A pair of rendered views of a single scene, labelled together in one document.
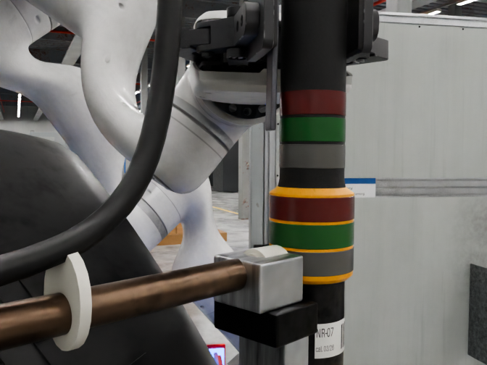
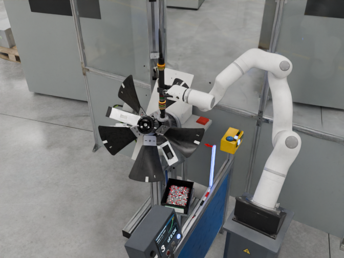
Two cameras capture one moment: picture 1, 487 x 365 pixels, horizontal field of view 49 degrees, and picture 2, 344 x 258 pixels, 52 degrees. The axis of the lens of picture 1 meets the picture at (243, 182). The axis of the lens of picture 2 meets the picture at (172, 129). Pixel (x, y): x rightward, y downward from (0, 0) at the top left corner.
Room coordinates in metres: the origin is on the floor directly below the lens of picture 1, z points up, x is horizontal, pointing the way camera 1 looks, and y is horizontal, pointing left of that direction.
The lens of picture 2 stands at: (1.45, -1.34, 2.51)
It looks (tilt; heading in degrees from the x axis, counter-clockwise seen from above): 37 degrees down; 130
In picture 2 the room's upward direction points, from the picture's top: straight up
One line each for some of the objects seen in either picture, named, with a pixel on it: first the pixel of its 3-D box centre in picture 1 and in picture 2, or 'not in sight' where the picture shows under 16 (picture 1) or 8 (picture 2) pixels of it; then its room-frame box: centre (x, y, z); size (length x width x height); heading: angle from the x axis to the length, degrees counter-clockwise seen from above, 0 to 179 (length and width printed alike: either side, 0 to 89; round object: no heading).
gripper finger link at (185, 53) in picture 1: (216, 49); not in sight; (0.34, 0.02, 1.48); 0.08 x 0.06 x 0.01; 129
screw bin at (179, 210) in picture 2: not in sight; (177, 195); (0.50, -0.16, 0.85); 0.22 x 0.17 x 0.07; 117
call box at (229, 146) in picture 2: not in sight; (231, 141); (0.57, 0.32, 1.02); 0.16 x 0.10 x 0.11; 101
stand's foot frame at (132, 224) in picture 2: not in sight; (163, 217); (0.10, 0.14, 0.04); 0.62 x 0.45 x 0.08; 101
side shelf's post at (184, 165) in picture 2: not in sight; (184, 162); (0.05, 0.48, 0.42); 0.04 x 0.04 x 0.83; 11
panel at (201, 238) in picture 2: not in sight; (202, 236); (0.65, -0.06, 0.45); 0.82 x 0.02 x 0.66; 101
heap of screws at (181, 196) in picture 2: not in sight; (177, 197); (0.50, -0.16, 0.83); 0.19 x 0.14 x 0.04; 117
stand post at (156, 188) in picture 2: not in sight; (156, 191); (0.12, 0.04, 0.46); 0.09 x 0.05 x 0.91; 11
